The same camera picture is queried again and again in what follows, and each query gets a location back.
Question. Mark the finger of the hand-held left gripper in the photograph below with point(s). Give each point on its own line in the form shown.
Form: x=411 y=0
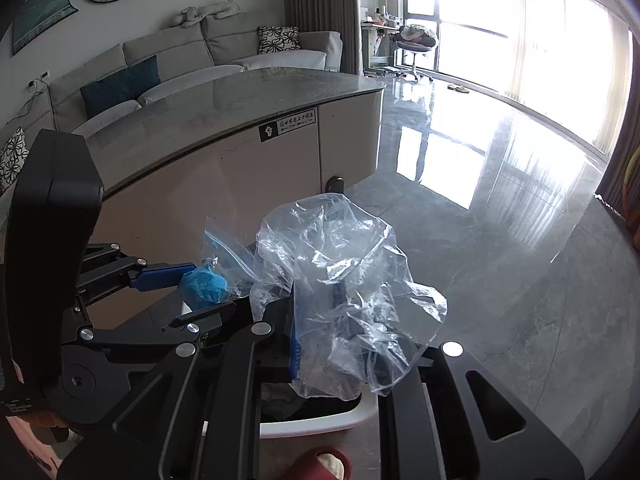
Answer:
x=165 y=275
x=150 y=337

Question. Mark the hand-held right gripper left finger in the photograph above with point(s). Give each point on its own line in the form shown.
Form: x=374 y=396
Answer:
x=294 y=355

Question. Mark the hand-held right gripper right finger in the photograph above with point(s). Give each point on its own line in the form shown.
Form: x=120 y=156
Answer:
x=410 y=435

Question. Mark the blue wrapper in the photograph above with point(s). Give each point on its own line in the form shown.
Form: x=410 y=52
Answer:
x=202 y=285

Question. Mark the white trash bin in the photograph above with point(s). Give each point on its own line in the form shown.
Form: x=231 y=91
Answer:
x=310 y=425

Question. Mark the clear plastic bag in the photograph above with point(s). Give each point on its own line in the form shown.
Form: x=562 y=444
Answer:
x=340 y=260

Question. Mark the floral black white cushion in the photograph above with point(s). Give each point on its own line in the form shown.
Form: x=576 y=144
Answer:
x=12 y=157
x=277 y=40

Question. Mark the red slipper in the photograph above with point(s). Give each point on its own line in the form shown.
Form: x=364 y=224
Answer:
x=300 y=465

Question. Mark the beige table with grey top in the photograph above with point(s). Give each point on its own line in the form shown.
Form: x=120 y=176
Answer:
x=280 y=170

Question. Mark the teal cushion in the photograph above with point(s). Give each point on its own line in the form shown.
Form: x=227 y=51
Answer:
x=120 y=85

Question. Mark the black table label sticker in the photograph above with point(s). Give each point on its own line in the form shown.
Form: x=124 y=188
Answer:
x=287 y=125

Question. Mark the light grey sofa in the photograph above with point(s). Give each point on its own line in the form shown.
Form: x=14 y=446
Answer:
x=165 y=47

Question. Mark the grey knot plush cushion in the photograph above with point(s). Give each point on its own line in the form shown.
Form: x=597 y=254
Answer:
x=200 y=12

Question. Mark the grey brown curtain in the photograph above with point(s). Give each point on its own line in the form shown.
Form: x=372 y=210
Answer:
x=320 y=10

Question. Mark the yellow slippers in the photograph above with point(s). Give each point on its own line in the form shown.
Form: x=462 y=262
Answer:
x=457 y=88

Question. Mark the white desk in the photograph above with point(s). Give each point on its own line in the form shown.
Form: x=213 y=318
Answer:
x=372 y=27

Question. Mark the office chair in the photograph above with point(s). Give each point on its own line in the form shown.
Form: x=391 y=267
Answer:
x=414 y=47

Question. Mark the dark striped curtain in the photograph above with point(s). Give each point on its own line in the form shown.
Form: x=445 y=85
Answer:
x=620 y=170

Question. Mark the black framed window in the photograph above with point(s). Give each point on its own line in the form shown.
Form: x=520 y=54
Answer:
x=470 y=60

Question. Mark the clothes pile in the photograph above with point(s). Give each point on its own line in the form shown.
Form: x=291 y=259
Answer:
x=417 y=32

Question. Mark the white sheer curtain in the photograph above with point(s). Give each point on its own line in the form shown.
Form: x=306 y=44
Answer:
x=560 y=60

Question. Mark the white wall socket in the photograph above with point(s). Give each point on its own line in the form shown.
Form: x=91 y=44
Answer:
x=42 y=75

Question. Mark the curved blue wall painting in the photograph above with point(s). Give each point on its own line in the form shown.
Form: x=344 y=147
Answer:
x=45 y=10

